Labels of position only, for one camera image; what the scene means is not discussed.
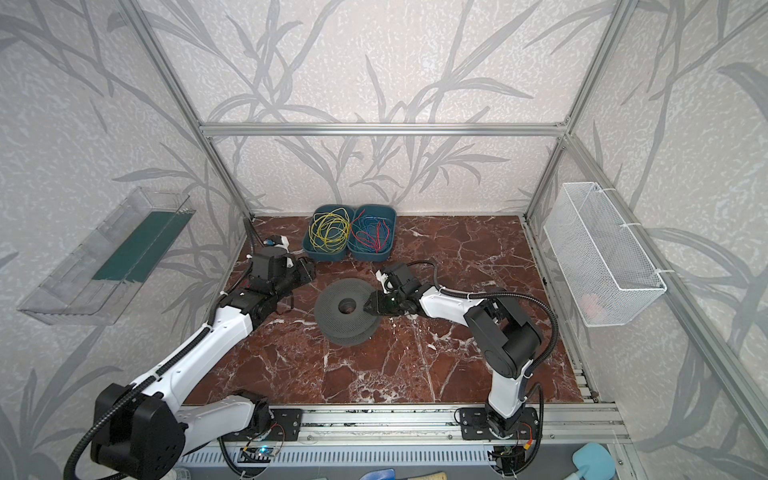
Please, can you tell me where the teal bin with yellow cables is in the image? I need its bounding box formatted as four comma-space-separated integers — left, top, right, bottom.
302, 204, 354, 262

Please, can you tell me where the dark grey foam spool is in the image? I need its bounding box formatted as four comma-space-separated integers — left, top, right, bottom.
314, 278, 381, 347

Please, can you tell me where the teal bin with red cables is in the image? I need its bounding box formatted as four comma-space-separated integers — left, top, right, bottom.
347, 204, 397, 262

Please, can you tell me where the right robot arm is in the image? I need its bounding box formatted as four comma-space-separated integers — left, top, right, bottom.
364, 260, 560, 439

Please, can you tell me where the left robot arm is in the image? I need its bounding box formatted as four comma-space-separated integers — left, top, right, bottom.
63, 245, 317, 479

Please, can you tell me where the green circuit board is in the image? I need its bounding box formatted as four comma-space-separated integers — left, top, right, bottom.
237, 445, 281, 465

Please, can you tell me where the light blue plastic object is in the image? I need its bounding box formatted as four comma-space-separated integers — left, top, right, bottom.
564, 443, 616, 480

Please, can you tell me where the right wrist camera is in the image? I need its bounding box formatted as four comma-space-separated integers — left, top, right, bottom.
375, 270, 389, 290

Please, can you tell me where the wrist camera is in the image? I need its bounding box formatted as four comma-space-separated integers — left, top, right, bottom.
375, 270, 389, 290
263, 235, 290, 252

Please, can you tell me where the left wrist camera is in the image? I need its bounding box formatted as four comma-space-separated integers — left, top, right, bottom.
263, 235, 290, 252

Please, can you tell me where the yellow cable bundle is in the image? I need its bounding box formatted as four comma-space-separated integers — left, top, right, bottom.
307, 208, 354, 253

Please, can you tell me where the red blue cable bundle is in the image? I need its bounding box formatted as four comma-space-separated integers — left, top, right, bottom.
350, 215, 392, 252

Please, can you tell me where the clear plastic wall shelf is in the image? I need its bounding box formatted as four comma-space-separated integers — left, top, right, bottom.
18, 187, 196, 326

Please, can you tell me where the white wire mesh basket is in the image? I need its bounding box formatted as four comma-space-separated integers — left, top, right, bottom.
544, 182, 667, 327

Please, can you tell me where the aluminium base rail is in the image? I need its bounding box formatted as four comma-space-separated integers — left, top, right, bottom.
125, 403, 631, 446

